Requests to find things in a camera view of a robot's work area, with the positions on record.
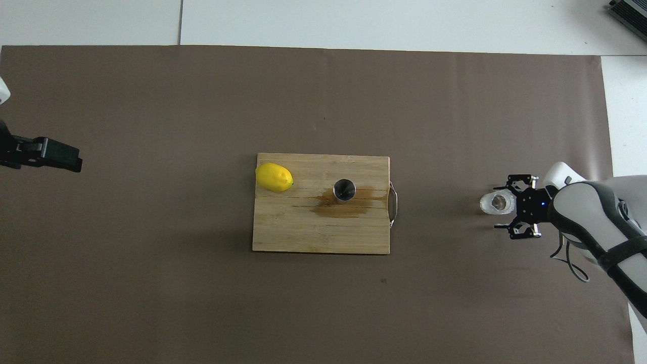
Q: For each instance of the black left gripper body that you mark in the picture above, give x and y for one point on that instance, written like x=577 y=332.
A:
x=7 y=151

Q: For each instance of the brown paper table mat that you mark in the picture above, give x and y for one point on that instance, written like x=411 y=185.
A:
x=151 y=101

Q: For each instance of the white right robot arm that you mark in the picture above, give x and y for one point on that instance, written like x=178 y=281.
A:
x=596 y=212

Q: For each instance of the yellow lemon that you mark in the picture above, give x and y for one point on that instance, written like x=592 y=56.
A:
x=273 y=177

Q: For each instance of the wooden cutting board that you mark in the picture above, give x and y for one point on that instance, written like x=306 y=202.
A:
x=303 y=227

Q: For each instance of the grey finned metal device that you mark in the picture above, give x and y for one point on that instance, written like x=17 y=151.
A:
x=634 y=12

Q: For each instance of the clear faceted glass cup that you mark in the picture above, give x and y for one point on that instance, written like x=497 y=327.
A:
x=484 y=202

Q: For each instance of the steel double jigger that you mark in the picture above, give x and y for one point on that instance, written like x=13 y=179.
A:
x=344 y=189

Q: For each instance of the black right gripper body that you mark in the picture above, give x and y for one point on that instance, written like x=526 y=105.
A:
x=533 y=205

